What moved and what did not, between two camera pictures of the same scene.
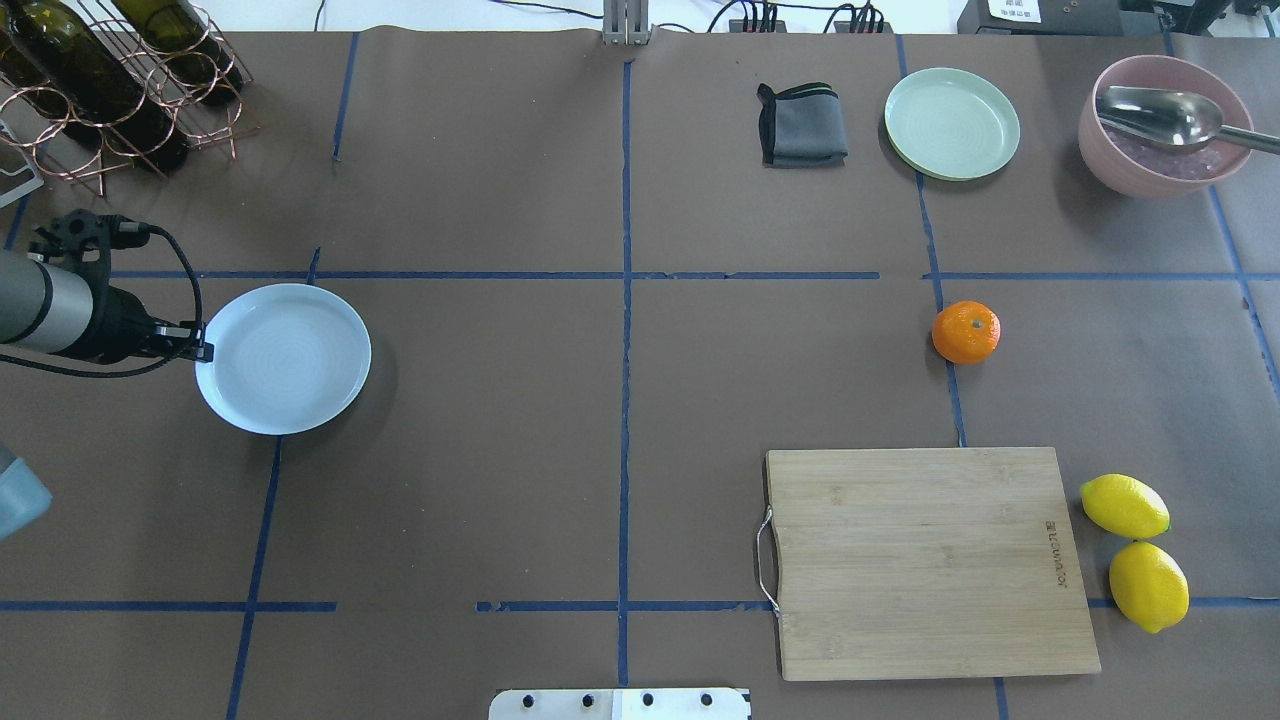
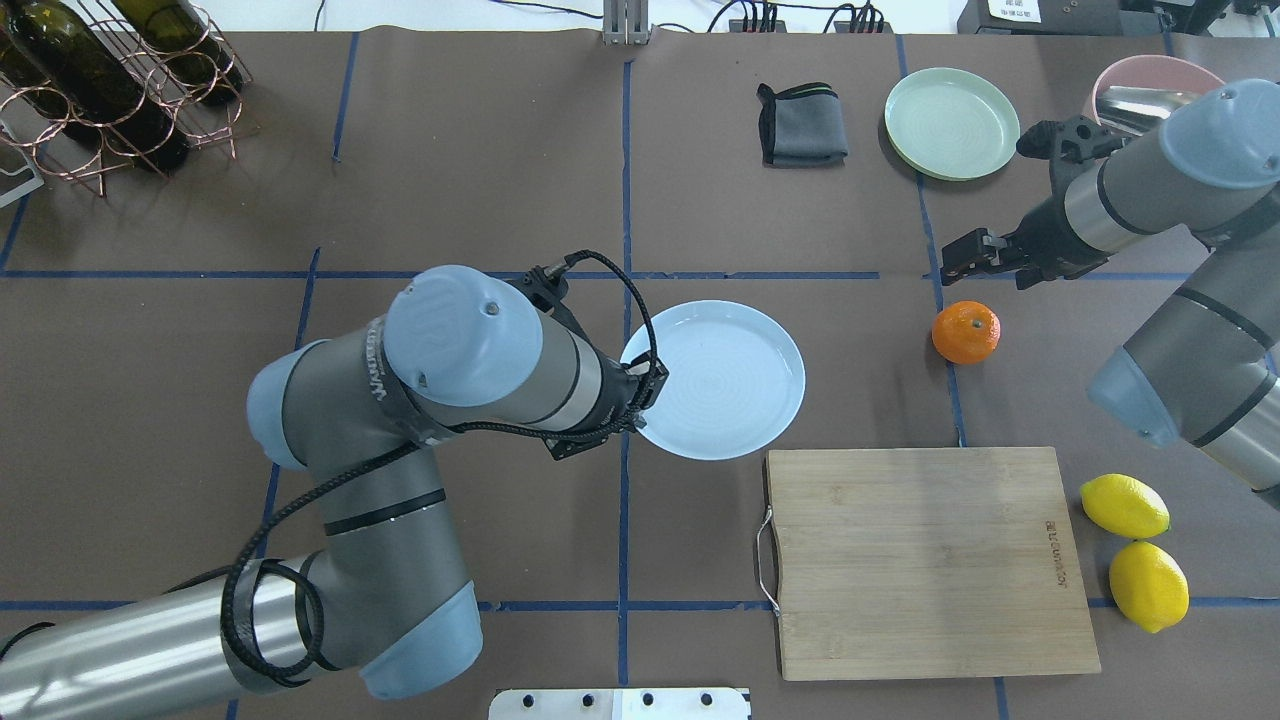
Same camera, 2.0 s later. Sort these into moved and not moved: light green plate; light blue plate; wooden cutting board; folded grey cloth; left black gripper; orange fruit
Moved: light blue plate; left black gripper
Not moved: light green plate; wooden cutting board; orange fruit; folded grey cloth
